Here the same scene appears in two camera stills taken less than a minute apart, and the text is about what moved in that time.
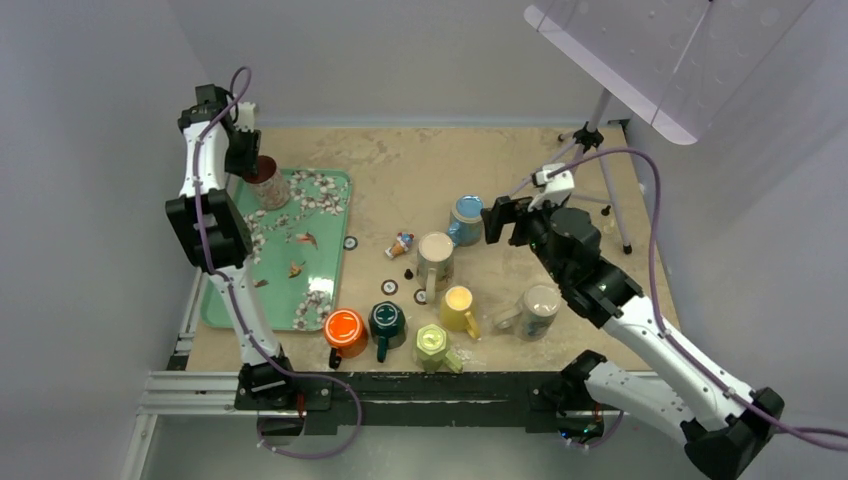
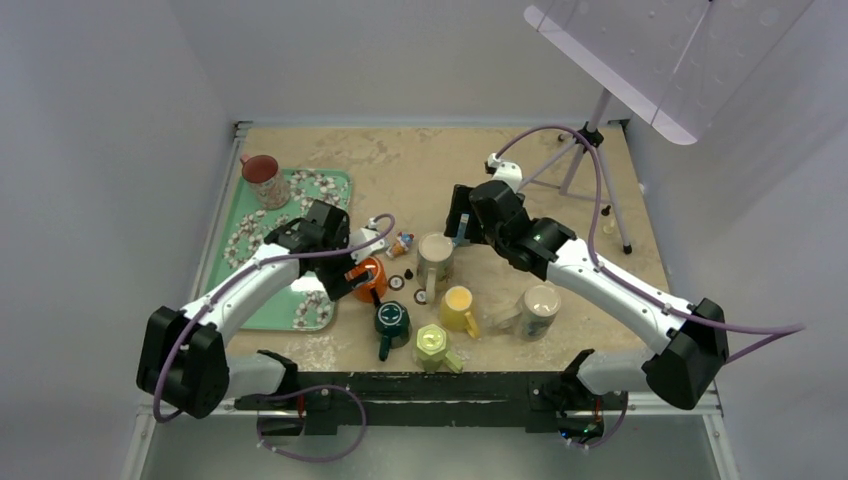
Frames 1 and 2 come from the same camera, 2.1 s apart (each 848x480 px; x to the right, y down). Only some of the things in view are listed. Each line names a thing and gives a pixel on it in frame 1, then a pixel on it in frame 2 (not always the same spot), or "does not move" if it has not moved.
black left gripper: x=248 y=162 to x=335 y=284
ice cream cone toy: x=403 y=242 does not move
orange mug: x=346 y=335 to x=372 y=266
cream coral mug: x=534 y=318 does not move
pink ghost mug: x=269 y=188 does not move
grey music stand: x=675 y=64 does not move
